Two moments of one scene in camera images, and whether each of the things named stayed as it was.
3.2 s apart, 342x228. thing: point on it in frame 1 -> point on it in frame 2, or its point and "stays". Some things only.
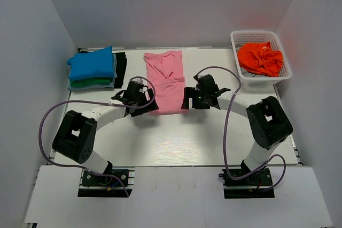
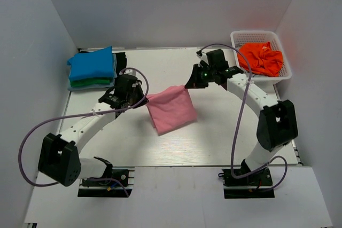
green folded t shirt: [77, 83] stays
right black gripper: [190, 92] -> [195, 82]
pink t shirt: [164, 70] -> [171, 109]
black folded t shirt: [121, 64] stays
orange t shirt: [260, 58] stays
